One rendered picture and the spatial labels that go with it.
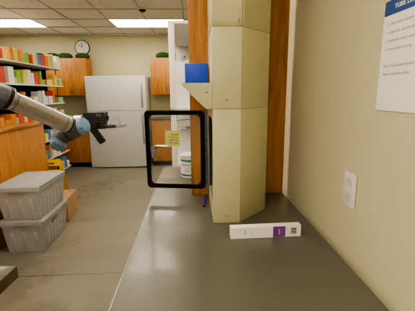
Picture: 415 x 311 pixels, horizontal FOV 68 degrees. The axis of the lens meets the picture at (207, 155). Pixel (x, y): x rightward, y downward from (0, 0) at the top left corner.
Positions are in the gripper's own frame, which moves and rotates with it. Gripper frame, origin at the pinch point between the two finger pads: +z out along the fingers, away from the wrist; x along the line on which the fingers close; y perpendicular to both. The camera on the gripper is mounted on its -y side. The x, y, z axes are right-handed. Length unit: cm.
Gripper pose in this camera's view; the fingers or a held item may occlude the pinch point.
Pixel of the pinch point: (124, 126)
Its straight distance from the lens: 162.7
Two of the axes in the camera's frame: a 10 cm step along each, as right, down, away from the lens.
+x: -0.5, -2.0, 9.8
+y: -0.1, -9.8, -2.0
